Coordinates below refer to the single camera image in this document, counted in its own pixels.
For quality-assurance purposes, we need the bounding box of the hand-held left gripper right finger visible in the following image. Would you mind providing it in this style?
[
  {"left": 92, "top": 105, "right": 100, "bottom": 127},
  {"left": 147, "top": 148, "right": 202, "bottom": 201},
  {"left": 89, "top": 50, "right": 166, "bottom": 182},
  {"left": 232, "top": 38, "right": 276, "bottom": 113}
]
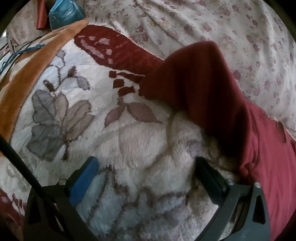
[{"left": 195, "top": 156, "right": 271, "bottom": 241}]

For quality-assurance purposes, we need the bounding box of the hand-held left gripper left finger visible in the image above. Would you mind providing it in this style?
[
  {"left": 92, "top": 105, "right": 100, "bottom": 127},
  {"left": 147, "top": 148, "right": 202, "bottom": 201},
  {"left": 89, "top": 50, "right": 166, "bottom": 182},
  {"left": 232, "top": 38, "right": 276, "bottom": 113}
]
[{"left": 23, "top": 156, "right": 100, "bottom": 241}]

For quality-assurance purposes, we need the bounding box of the dark red knit garment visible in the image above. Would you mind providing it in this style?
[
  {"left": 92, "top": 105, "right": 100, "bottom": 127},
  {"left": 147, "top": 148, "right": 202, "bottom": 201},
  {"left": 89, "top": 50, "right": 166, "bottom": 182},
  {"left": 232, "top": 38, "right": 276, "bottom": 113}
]
[{"left": 138, "top": 40, "right": 296, "bottom": 241}]

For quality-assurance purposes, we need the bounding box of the plush floral blanket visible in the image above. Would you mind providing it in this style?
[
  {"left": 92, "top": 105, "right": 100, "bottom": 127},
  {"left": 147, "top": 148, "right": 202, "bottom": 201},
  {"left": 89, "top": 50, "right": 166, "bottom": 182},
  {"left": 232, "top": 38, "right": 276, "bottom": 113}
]
[{"left": 0, "top": 19, "right": 296, "bottom": 241}]

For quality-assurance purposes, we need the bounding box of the floral print bedsheet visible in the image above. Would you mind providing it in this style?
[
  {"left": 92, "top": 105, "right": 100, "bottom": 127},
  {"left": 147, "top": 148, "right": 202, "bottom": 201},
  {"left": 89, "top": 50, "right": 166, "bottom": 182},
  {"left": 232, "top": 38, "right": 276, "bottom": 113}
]
[{"left": 5, "top": 0, "right": 294, "bottom": 139}]

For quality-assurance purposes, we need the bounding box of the teal plastic bag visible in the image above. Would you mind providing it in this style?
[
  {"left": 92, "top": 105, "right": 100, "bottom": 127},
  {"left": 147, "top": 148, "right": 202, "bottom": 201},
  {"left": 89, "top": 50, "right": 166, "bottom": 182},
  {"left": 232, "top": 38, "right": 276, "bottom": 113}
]
[{"left": 48, "top": 0, "right": 85, "bottom": 30}]

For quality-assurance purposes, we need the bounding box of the red cylindrical object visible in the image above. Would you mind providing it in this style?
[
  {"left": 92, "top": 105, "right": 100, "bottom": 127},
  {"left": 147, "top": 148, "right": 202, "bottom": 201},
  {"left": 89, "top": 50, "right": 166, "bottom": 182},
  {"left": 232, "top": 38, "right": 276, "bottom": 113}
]
[{"left": 36, "top": 0, "right": 48, "bottom": 30}]

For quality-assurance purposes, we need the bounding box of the thick black cable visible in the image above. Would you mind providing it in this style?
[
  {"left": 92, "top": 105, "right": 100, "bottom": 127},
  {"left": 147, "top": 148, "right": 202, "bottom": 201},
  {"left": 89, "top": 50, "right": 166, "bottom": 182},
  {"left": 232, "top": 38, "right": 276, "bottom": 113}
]
[{"left": 0, "top": 135, "right": 64, "bottom": 210}]

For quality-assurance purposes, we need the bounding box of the blue cord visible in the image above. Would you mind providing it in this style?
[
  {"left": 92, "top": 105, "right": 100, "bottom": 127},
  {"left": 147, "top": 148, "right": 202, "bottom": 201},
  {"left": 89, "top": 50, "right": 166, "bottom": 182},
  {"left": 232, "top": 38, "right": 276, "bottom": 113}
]
[{"left": 0, "top": 44, "right": 45, "bottom": 73}]

